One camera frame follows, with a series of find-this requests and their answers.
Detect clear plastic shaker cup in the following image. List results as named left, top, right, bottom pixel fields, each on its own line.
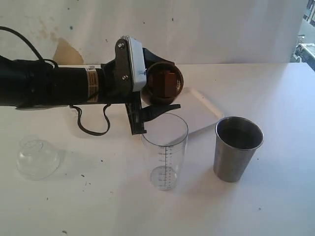
left=141, top=113, right=189, bottom=191

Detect clear dome shaker lid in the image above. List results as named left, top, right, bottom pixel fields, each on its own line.
left=16, top=135, right=61, bottom=180

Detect brown contents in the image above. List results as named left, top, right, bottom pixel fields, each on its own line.
left=150, top=70, right=177, bottom=98

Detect white rectangular tray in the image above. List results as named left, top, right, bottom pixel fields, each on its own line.
left=145, top=87, right=224, bottom=136

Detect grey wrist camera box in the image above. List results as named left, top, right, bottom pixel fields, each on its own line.
left=115, top=35, right=147, bottom=97

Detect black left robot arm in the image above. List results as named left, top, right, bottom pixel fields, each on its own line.
left=0, top=49, right=184, bottom=135

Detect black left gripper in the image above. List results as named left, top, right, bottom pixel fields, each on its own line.
left=98, top=48, right=181, bottom=135

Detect stainless steel cup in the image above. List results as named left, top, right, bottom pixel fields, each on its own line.
left=213, top=116, right=264, bottom=183

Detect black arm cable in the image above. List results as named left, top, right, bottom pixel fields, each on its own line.
left=0, top=26, right=111, bottom=136

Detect brown wooden cup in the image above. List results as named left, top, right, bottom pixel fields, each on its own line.
left=141, top=61, right=184, bottom=105

